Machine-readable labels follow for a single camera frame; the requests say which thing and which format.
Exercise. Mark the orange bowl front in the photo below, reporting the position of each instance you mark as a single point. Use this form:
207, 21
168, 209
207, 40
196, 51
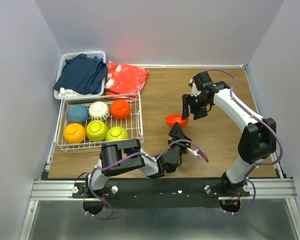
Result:
170, 120

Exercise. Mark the lime green bowl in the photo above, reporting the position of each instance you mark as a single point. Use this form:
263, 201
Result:
117, 133
96, 130

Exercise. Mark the yellow orange bowl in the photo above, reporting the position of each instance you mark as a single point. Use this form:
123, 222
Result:
74, 133

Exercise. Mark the red white tie-dye towel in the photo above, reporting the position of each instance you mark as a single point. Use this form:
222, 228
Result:
125, 81

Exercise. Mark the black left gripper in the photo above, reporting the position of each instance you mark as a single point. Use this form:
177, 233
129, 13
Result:
175, 132

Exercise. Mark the white plastic basket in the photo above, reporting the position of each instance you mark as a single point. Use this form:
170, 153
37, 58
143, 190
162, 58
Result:
73, 54

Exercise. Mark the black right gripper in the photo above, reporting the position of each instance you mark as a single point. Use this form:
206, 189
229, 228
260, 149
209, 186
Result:
186, 99

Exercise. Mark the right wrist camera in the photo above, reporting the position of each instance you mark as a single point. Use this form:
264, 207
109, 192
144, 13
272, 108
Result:
194, 91

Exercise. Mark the white blue patterned bowl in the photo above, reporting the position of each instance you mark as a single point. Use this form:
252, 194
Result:
99, 111

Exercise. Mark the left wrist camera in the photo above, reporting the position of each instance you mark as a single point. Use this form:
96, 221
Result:
197, 154

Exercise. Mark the dark blue denim cloth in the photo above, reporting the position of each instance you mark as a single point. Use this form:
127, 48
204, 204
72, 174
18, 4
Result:
78, 75

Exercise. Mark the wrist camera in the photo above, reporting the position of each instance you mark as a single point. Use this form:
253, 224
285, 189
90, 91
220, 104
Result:
197, 154
194, 91

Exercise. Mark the white wire dish rack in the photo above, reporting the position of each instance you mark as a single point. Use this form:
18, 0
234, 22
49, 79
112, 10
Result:
133, 124

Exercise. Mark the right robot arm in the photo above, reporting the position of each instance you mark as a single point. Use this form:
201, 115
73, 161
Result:
258, 134

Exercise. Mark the white cloth bag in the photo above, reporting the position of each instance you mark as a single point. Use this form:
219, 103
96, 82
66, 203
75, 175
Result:
63, 92

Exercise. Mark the aluminium frame rail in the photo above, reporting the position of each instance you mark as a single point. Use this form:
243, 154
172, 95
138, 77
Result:
61, 190

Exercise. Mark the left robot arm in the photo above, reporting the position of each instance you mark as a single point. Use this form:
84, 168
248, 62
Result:
122, 156

